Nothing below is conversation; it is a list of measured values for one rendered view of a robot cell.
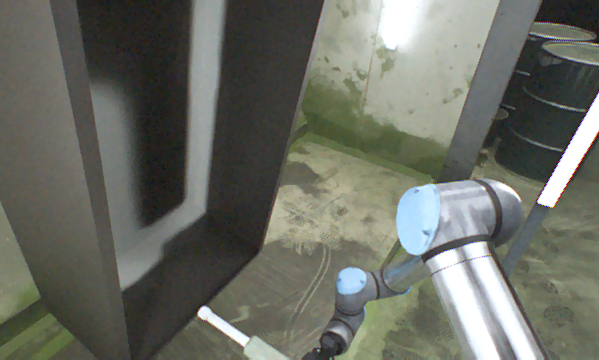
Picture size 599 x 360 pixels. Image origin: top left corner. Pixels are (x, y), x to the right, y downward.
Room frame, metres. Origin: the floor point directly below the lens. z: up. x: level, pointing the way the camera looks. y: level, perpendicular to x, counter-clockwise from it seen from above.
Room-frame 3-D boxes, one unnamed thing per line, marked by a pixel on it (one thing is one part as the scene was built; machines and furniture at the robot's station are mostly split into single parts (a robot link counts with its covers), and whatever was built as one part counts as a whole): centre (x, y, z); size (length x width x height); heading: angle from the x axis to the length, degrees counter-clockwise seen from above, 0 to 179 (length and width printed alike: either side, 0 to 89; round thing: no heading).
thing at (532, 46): (3.16, -1.99, 0.44); 0.59 x 0.58 x 0.89; 50
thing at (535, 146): (2.51, -1.89, 0.44); 0.59 x 0.58 x 0.89; 163
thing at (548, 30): (3.16, -1.99, 0.86); 0.54 x 0.54 x 0.01
